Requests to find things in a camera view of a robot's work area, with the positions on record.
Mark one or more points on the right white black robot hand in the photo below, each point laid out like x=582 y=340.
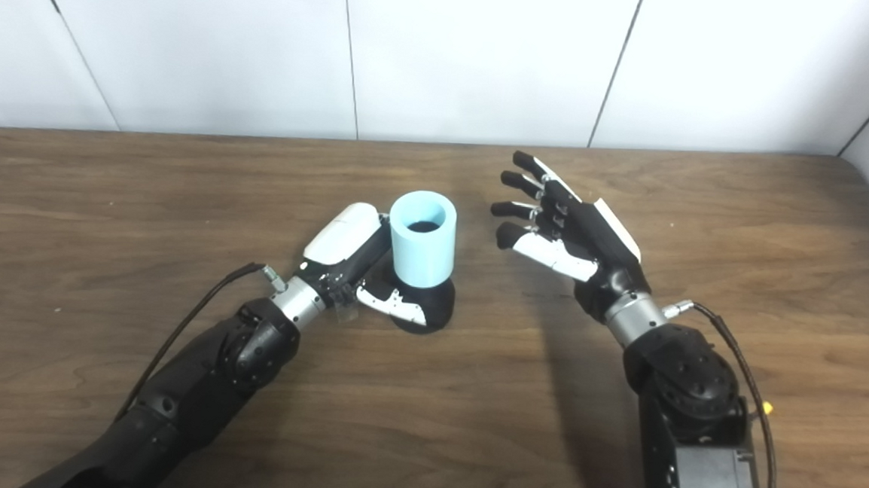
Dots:
x=600 y=246

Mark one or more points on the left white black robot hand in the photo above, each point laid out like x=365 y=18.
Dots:
x=344 y=235

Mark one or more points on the black peg stand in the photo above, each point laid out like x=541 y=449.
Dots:
x=434 y=304

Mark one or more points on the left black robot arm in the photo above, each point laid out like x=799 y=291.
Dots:
x=199 y=388

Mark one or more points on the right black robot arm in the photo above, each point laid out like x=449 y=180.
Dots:
x=689 y=395

